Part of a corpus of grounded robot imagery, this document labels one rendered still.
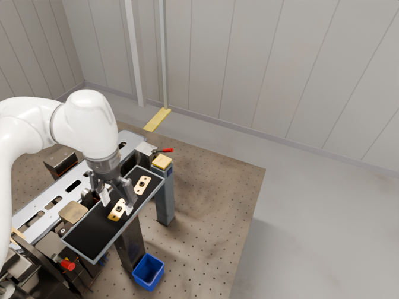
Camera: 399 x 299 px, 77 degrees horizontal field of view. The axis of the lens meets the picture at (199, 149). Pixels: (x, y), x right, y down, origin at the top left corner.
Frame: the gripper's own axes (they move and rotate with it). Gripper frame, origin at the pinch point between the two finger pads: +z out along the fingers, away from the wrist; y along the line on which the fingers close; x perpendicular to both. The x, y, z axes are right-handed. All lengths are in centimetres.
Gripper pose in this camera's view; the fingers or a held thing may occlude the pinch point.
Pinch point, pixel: (117, 203)
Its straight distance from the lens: 90.4
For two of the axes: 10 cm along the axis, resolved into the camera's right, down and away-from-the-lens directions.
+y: 9.4, 2.8, -2.1
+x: 3.4, -6.4, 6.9
